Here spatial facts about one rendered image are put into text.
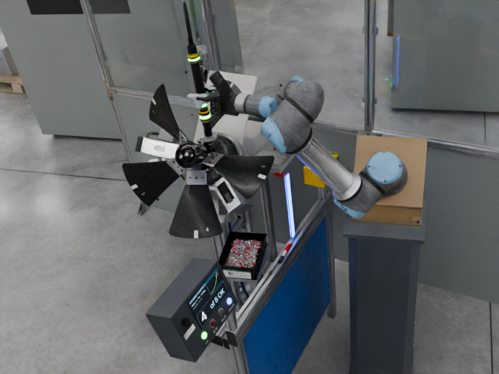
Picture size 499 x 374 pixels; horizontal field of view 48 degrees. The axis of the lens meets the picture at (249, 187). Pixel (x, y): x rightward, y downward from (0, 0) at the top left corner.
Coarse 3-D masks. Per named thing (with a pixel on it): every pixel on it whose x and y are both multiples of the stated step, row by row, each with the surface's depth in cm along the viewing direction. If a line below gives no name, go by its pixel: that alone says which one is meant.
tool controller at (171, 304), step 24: (192, 264) 180; (216, 264) 177; (168, 288) 174; (192, 288) 169; (216, 288) 177; (168, 312) 163; (192, 312) 168; (216, 312) 177; (168, 336) 168; (192, 336) 168; (192, 360) 169
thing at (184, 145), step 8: (184, 144) 238; (192, 144) 235; (200, 144) 240; (208, 144) 245; (176, 152) 239; (184, 152) 238; (192, 152) 235; (200, 152) 235; (208, 152) 244; (176, 160) 238; (184, 160) 237; (192, 160) 236; (200, 160) 236; (192, 168) 238; (200, 168) 245; (208, 168) 244
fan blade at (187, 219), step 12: (192, 192) 239; (204, 192) 241; (180, 204) 237; (192, 204) 238; (204, 204) 240; (180, 216) 237; (192, 216) 238; (204, 216) 239; (216, 216) 240; (180, 228) 237; (192, 228) 237; (204, 228) 238; (216, 228) 239
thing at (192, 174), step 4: (188, 172) 240; (192, 172) 241; (196, 172) 241; (200, 172) 242; (204, 172) 243; (188, 176) 240; (192, 176) 240; (196, 176) 241; (200, 176) 242; (204, 176) 243; (188, 180) 239; (192, 180) 240; (196, 180) 241; (200, 180) 242; (204, 180) 242; (188, 184) 239; (192, 184) 240; (196, 184) 240; (200, 184) 241; (204, 184) 242
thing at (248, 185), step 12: (228, 156) 238; (240, 156) 237; (252, 156) 236; (264, 156) 234; (216, 168) 232; (228, 168) 231; (240, 168) 231; (252, 168) 230; (264, 168) 229; (228, 180) 228; (240, 180) 227; (252, 180) 227; (240, 192) 225; (252, 192) 224
